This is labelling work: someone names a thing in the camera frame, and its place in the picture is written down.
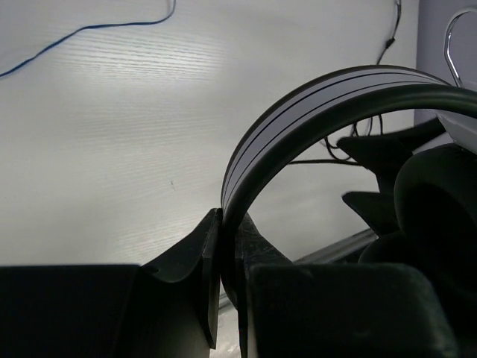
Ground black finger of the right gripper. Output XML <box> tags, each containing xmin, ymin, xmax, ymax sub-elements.
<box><xmin>338</xmin><ymin>119</ymin><xmax>445</xmax><ymax>175</ymax></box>

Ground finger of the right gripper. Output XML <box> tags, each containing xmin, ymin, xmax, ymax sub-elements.
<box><xmin>342</xmin><ymin>192</ymin><xmax>403</xmax><ymax>238</ymax></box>

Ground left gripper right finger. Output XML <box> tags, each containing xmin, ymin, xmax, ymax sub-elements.
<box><xmin>235</xmin><ymin>216</ymin><xmax>296</xmax><ymax>357</ymax></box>

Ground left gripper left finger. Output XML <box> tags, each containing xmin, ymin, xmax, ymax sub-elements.
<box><xmin>142</xmin><ymin>208</ymin><xmax>222</xmax><ymax>349</ymax></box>

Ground black headphone cable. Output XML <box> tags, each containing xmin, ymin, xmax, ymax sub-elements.
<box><xmin>290</xmin><ymin>0</ymin><xmax>405</xmax><ymax>171</ymax></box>

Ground white black headphones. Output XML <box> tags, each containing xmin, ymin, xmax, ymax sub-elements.
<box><xmin>219</xmin><ymin>7</ymin><xmax>477</xmax><ymax>310</ymax></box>

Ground white foil-covered block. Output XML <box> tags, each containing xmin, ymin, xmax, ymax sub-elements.
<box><xmin>210</xmin><ymin>303</ymin><xmax>241</xmax><ymax>358</ymax></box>

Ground blue earphones with cable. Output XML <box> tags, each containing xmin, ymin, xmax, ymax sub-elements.
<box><xmin>0</xmin><ymin>0</ymin><xmax>178</xmax><ymax>78</ymax></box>

